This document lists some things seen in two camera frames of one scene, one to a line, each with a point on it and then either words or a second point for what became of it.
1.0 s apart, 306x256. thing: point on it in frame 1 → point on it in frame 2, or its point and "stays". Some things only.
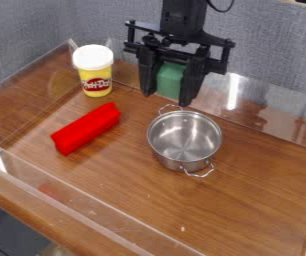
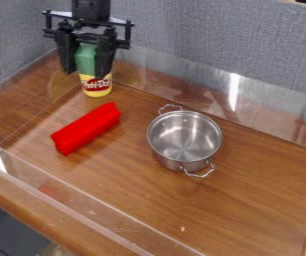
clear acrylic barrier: (130, 175) stays
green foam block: (170, 77) → (86, 53)
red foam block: (86, 128) stays
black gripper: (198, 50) → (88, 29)
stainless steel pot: (186, 140) stays
